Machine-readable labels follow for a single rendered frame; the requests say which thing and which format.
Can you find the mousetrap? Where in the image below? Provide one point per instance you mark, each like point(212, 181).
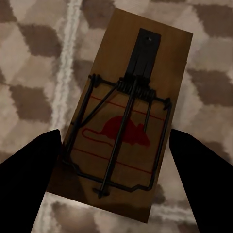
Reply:
point(113, 150)

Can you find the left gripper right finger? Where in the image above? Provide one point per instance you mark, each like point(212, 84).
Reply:
point(208, 182)

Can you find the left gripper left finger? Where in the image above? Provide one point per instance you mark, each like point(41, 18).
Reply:
point(24, 178)

